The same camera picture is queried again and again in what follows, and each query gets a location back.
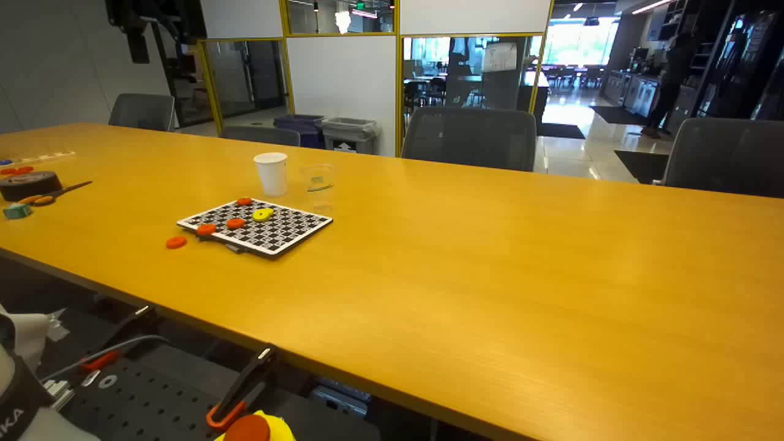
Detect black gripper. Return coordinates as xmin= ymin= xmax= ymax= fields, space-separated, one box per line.
xmin=104 ymin=0 xmax=205 ymax=66

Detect white paper cup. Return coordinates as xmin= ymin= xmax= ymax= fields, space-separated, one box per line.
xmin=253 ymin=149 xmax=292 ymax=199

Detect grey mesh office chair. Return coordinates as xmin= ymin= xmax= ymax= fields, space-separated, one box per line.
xmin=662 ymin=116 xmax=784 ymax=201
xmin=402 ymin=106 xmax=539 ymax=174
xmin=107 ymin=90 xmax=178 ymax=132

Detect white partition panel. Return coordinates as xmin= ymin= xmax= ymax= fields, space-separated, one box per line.
xmin=199 ymin=0 xmax=286 ymax=41
xmin=285 ymin=34 xmax=398 ymax=157
xmin=397 ymin=0 xmax=555 ymax=37

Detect low grey bin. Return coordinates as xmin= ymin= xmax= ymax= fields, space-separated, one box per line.
xmin=221 ymin=120 xmax=289 ymax=148

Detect black tape roll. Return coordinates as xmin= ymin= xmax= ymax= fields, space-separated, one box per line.
xmin=0 ymin=170 xmax=64 ymax=204

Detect dark blue waste bin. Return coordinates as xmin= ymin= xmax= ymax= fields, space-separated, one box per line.
xmin=269 ymin=114 xmax=329 ymax=149

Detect grey waste bin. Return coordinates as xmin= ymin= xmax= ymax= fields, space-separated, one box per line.
xmin=321 ymin=116 xmax=381 ymax=157

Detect black white checker marker board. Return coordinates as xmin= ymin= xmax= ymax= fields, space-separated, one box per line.
xmin=176 ymin=195 xmax=336 ymax=260

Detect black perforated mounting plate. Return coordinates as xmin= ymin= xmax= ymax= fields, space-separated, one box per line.
xmin=57 ymin=340 xmax=386 ymax=441

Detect yellow red emergency stop button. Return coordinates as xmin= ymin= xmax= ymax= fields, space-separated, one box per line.
xmin=213 ymin=410 xmax=299 ymax=441

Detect blue box under table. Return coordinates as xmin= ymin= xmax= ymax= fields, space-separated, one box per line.
xmin=305 ymin=382 xmax=375 ymax=419

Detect dark floor mat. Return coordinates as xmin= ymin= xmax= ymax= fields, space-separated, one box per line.
xmin=615 ymin=148 xmax=673 ymax=185
xmin=536 ymin=120 xmax=588 ymax=141

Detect orange handled scissors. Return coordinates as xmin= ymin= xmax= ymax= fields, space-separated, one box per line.
xmin=22 ymin=180 xmax=93 ymax=208

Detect grey cable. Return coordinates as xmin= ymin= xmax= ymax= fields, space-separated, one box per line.
xmin=42 ymin=332 xmax=169 ymax=384

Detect glass pane yellow frame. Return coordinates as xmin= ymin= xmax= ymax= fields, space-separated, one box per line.
xmin=402 ymin=34 xmax=549 ymax=119

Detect red handled black clamp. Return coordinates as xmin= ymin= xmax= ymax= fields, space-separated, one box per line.
xmin=202 ymin=345 xmax=276 ymax=436

